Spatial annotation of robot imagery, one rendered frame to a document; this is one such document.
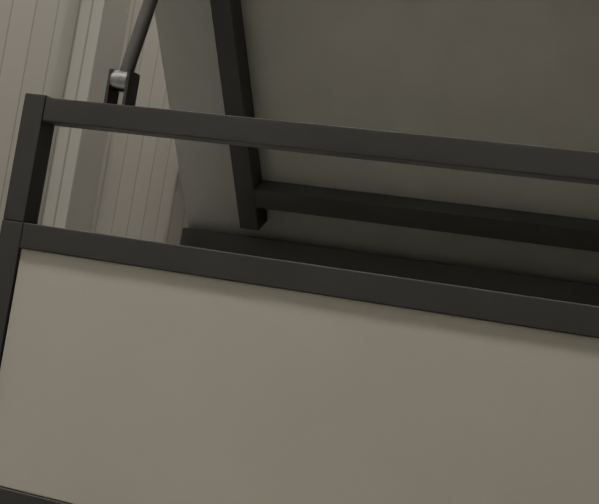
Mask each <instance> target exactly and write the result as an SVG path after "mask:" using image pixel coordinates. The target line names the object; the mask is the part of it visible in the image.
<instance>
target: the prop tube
mask: <svg viewBox="0 0 599 504"><path fill-rule="evenodd" d="M157 2H158V0H143V2H142V5H141V8H140V11H139V14H138V17H137V20H136V23H135V26H134V29H133V32H132V35H131V38H130V41H129V44H128V47H127V50H126V53H125V55H124V58H123V61H122V64H121V67H120V70H115V71H113V73H112V74H111V77H110V86H111V89H112V90H113V91H115V92H124V89H125V83H126V78H127V71H128V70H131V71H133V72H134V71H135V68H136V65H137V62H138V59H139V56H140V53H141V50H142V47H143V44H144V41H145V38H146V35H147V32H148V29H149V26H150V23H151V20H152V17H153V14H154V11H155V8H156V5H157Z"/></svg>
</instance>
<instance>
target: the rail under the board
mask: <svg viewBox="0 0 599 504"><path fill-rule="evenodd" d="M180 245H182V246H189V247H196V248H203V249H210V250H217V251H223V252H230V253H237V254H244V255H251V256H258V257H265V258H271V259H278V260H285V261H292V262H299V263H306V264H312V265H319V266H326V267H333V268H340V269H347V270H354V271H360V272H367V273H374V274H381V275H388V276H395V277H401V278H408V279H415V280H422V281H429V282H436V283H442V284H449V285H456V286H463V287H470V288H477V289H484V290H490V291H497V292H504V293H511V294H518V295H525V296H531V297H538V298H545V299H552V300H559V301H566V302H573V303H579V304H586V305H593V306H599V285H594V284H587V283H579V282H572V281H565V280H558V279H551V278H544V277H536V276H529V275H522V274H515V273H508V272H501V271H494V270H486V269H479V268H472V267H465V266H458V265H451V264H443V263H436V262H429V261H422V260H415V259H408V258H400V257H393V256H386V255H379V254H372V253H365V252H358V251H350V250H343V249H336V248H329V247H322V246H315V245H307V244H300V243H293V242H286V241H279V240H272V239H264V238H257V237H250V236H243V235H236V234H229V233H221V232H214V231H207V230H200V229H193V228H186V227H184V228H183V229H182V235H181V241H180Z"/></svg>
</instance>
